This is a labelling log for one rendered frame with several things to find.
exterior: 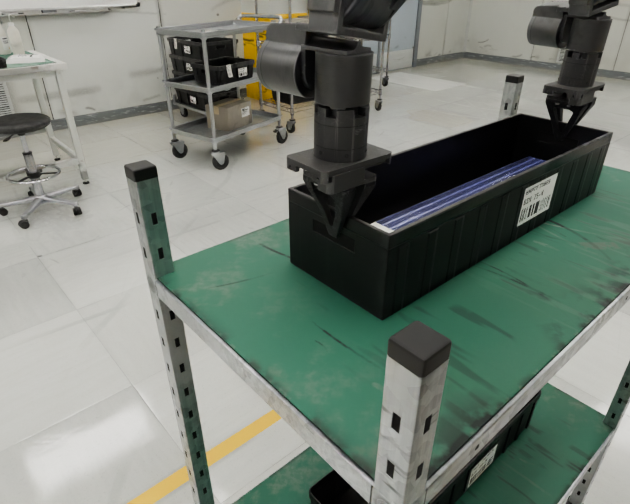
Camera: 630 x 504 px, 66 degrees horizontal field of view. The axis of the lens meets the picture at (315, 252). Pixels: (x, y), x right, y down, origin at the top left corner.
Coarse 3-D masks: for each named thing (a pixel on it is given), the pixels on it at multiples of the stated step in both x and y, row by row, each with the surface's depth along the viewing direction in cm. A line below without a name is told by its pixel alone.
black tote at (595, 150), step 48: (432, 144) 78; (480, 144) 88; (528, 144) 94; (576, 144) 87; (288, 192) 62; (384, 192) 74; (432, 192) 83; (480, 192) 60; (528, 192) 69; (576, 192) 82; (336, 240) 58; (384, 240) 51; (432, 240) 56; (480, 240) 65; (336, 288) 61; (384, 288) 54; (432, 288) 61
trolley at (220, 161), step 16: (240, 16) 395; (256, 16) 387; (272, 16) 379; (160, 32) 337; (176, 32) 328; (192, 32) 318; (208, 32) 317; (224, 32) 330; (240, 32) 342; (160, 48) 344; (208, 64) 327; (176, 80) 365; (192, 80) 375; (208, 80) 331; (240, 80) 355; (256, 80) 369; (208, 96) 336; (256, 112) 421; (176, 128) 378; (192, 128) 385; (208, 128) 385; (240, 128) 385; (176, 144) 378; (224, 160) 362
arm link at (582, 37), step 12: (600, 12) 78; (564, 24) 81; (576, 24) 79; (588, 24) 78; (600, 24) 77; (564, 36) 83; (576, 36) 79; (588, 36) 78; (600, 36) 78; (576, 48) 80; (588, 48) 79; (600, 48) 79
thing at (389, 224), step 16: (528, 160) 90; (544, 160) 90; (496, 176) 83; (512, 176) 83; (448, 192) 77; (464, 192) 77; (416, 208) 72; (432, 208) 72; (384, 224) 67; (400, 224) 68
